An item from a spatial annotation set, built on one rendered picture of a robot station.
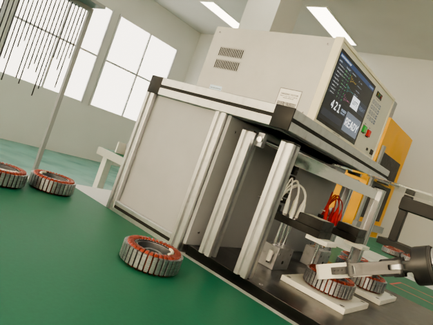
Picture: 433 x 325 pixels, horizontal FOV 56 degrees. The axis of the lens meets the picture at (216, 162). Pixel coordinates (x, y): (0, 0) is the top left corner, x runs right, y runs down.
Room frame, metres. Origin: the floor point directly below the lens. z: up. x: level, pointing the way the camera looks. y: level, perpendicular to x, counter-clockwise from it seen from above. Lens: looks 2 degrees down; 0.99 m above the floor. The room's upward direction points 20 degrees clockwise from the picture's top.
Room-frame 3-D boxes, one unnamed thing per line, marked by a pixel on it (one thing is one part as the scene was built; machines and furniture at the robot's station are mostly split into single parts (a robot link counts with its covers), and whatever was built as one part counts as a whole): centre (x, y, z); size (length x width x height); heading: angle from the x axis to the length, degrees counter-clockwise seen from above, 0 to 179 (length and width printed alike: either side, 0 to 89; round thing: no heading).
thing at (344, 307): (0.90, -0.32, 0.78); 0.15 x 0.15 x 0.01; 51
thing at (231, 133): (1.15, -0.20, 0.92); 0.66 x 0.01 x 0.30; 141
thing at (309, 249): (1.18, -0.36, 0.80); 0.08 x 0.05 x 0.06; 141
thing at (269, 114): (1.19, -0.15, 1.09); 0.68 x 0.44 x 0.05; 141
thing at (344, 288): (0.90, -0.32, 0.80); 0.11 x 0.11 x 0.04
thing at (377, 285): (1.08, -0.48, 0.80); 0.11 x 0.11 x 0.04
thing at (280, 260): (0.99, -0.21, 0.80); 0.08 x 0.05 x 0.06; 141
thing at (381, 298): (1.08, -0.48, 0.78); 0.15 x 0.15 x 0.01; 51
